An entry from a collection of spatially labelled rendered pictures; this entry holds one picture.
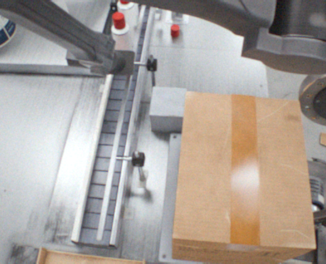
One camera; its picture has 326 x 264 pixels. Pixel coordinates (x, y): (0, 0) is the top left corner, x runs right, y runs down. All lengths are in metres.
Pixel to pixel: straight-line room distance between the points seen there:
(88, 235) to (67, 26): 0.49
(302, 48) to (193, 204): 0.33
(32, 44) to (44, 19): 0.70
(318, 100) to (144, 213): 0.50
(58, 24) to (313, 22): 0.37
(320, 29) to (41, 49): 0.99
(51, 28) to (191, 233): 0.39
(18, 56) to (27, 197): 0.50
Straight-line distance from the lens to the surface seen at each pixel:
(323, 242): 1.53
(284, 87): 2.22
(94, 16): 1.24
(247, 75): 1.09
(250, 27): 0.32
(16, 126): 1.07
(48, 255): 0.87
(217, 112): 0.63
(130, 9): 0.99
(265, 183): 0.58
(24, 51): 1.20
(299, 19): 0.32
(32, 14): 0.49
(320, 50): 0.32
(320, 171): 1.69
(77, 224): 0.78
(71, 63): 0.80
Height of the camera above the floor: 1.64
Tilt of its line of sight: 60 degrees down
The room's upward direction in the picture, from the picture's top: 3 degrees counter-clockwise
